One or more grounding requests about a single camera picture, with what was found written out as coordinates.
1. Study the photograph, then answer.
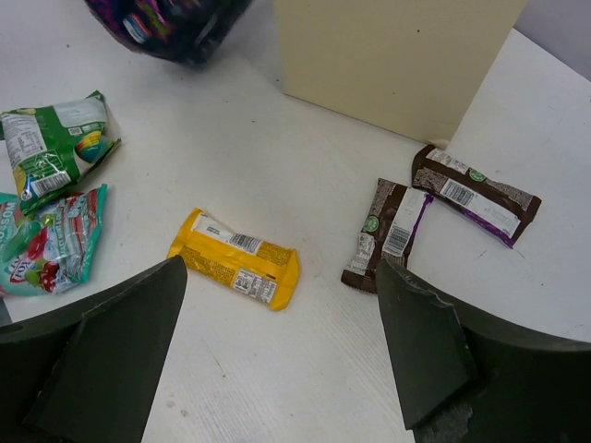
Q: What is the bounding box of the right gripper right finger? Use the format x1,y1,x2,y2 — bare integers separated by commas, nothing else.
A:
377,259,590,442

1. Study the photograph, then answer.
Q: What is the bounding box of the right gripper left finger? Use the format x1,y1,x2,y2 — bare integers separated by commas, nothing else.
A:
1,257,187,442

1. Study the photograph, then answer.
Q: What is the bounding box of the dark blue purple snack bag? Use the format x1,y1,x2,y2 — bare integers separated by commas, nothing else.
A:
85,0,252,68

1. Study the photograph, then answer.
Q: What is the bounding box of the teal Fox's candy bag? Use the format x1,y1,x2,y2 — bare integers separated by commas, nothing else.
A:
1,185,107,297

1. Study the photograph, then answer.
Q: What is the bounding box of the cream paper bag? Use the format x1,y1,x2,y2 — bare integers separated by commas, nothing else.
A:
273,0,525,144

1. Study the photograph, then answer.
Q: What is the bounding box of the brown chocolate bar upper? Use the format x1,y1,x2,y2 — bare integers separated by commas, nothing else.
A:
411,145,542,248

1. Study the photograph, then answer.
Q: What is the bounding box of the brown chocolate bar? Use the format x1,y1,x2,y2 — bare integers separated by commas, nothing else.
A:
411,145,542,248
341,178,433,293

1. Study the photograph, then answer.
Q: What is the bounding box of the brown chocolate bar lower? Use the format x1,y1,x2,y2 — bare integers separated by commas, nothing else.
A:
341,178,433,293

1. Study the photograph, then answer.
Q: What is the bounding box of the yellow snack bar wrapper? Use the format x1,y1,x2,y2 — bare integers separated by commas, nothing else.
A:
167,208,300,311

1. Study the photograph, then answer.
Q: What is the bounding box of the green snack packet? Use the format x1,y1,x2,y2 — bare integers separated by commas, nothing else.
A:
1,90,121,215

